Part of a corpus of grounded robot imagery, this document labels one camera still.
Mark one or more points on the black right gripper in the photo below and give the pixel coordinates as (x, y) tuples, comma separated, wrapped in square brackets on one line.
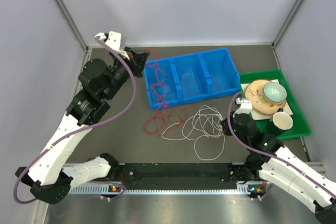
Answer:
[(224, 123)]

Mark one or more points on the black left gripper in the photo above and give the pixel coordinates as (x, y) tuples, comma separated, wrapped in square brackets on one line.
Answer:
[(137, 59)]

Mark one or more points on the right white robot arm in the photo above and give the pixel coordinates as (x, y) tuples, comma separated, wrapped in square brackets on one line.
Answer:
[(270, 160)]

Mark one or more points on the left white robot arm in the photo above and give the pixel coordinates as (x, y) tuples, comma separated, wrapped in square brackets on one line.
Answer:
[(49, 180)]

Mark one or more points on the tan patterned plate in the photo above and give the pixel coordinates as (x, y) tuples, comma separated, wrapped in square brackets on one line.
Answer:
[(267, 97)]

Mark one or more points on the white cup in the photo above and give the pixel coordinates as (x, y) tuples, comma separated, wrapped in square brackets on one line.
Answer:
[(279, 123)]

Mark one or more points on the light green bowl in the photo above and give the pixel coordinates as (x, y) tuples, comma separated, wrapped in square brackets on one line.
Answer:
[(274, 92)]

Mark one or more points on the green plastic tray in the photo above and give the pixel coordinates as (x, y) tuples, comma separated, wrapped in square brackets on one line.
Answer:
[(300, 125)]

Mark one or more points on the blue three-compartment bin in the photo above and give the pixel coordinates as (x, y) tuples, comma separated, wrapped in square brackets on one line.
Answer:
[(190, 78)]

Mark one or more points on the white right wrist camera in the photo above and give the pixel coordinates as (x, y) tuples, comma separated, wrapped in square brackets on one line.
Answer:
[(244, 106)]

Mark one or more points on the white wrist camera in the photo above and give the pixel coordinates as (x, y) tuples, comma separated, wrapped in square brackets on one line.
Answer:
[(113, 41), (244, 106)]

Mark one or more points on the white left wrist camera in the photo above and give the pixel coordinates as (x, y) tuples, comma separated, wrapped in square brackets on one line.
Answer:
[(113, 41)]

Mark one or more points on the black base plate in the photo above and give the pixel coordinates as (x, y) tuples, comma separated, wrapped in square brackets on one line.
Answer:
[(179, 176)]

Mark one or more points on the aluminium frame left post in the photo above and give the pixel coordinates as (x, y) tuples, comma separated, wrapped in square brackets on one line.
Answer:
[(71, 24)]

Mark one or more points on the aluminium frame post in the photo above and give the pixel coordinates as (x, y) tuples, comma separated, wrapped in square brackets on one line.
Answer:
[(71, 24), (286, 23)]

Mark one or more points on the aluminium frame right post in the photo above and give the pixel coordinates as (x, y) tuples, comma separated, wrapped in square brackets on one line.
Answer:
[(286, 23)]

